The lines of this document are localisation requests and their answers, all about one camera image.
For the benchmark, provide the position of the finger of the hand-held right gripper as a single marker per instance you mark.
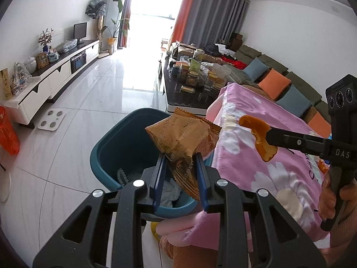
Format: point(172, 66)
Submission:
point(295, 142)

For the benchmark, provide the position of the covered standing fan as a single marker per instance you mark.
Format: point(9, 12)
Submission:
point(96, 8)

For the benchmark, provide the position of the pile of dark clothes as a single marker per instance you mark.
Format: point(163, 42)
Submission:
point(217, 50)

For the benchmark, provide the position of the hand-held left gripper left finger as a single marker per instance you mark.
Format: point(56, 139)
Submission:
point(160, 181)

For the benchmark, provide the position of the red cloth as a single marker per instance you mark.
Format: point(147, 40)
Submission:
point(235, 62)

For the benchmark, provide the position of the small bonsai plant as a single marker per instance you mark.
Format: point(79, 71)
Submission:
point(46, 37)

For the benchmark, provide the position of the olive green sofa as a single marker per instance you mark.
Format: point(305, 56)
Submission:
point(295, 81)

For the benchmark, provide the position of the black monitor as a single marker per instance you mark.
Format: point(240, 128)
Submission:
point(80, 30)

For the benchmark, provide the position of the yellow printed box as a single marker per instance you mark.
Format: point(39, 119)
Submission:
point(6, 83)

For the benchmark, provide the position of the blue and white jar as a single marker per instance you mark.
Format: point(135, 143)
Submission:
point(53, 55)

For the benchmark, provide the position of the wooden photo frame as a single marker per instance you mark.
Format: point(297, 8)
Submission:
point(42, 60)

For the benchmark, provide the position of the white bathroom scale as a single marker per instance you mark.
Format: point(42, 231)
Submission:
point(51, 120)

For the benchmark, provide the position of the person's right hand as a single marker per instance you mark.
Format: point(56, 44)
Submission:
point(327, 201)

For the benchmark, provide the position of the pink floral blanket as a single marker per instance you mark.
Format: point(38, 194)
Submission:
point(237, 156)

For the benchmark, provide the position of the white tv cabinet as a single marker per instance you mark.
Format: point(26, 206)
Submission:
point(55, 75)

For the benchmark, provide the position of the purple striped curtain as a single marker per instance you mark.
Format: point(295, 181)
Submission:
point(127, 14)

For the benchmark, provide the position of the person's right forearm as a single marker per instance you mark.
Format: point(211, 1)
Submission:
point(344, 237)

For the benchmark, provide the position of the large leaf potted plant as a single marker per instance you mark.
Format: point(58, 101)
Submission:
point(115, 25)

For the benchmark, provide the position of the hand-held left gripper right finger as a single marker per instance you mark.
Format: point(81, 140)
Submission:
point(202, 181)

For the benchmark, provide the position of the glass ornament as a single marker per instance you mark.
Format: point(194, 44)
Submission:
point(21, 79)

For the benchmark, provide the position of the blue cushion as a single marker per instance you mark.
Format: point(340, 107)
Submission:
point(256, 69)
point(294, 100)

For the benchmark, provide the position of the white standing air conditioner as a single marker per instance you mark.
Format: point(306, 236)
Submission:
point(111, 5)

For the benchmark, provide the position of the orange and grey curtain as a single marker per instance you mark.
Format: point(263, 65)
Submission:
point(212, 11)

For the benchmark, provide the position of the orange plastic bag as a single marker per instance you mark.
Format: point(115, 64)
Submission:
point(8, 134)

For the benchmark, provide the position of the teal plastic bin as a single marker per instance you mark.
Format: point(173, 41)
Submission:
point(111, 150)

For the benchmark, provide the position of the white ceramic jar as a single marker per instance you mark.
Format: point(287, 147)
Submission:
point(30, 65)

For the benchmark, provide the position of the cluster of food jars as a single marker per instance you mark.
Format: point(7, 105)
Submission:
point(192, 76)

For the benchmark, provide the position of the clear plastic bag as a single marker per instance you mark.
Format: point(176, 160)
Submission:
point(69, 45)

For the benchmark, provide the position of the black coffee table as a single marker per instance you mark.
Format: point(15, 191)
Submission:
point(178, 100)

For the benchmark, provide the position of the white crumpled tissue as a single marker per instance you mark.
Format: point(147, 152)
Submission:
point(170, 192)

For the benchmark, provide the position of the brown snack wrapper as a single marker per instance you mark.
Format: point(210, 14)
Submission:
point(181, 139)

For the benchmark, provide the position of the orange cushion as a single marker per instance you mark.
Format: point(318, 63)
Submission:
point(320, 125)
point(274, 85)

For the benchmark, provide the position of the dark brown side cabinet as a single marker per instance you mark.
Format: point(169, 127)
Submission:
point(236, 40)

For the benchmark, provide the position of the orange peel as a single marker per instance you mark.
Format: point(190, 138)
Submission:
point(323, 167)
point(251, 122)

